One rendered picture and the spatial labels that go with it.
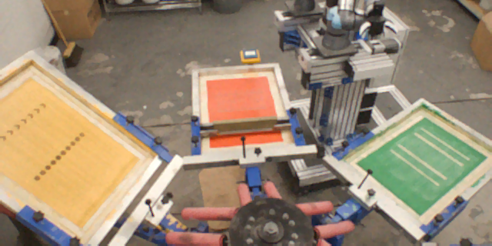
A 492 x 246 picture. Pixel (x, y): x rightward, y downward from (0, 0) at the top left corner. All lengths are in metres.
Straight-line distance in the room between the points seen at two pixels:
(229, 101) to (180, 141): 1.22
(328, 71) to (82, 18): 3.38
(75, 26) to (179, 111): 1.93
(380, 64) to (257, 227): 1.42
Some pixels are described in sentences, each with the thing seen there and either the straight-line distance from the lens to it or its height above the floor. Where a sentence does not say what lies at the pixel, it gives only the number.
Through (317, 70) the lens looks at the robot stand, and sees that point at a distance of 2.44.
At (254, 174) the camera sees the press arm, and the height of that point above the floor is 1.04.
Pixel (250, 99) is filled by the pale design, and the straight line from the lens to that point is 2.46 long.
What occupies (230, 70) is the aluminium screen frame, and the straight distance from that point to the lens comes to 2.65.
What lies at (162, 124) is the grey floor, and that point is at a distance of 3.76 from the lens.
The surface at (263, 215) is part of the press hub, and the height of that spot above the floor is 1.31.
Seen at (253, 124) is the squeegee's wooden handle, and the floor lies 1.03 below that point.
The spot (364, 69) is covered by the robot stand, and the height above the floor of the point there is 1.17.
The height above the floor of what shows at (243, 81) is 0.96.
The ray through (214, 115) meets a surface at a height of 0.96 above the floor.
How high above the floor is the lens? 2.55
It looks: 42 degrees down
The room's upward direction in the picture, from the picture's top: straight up
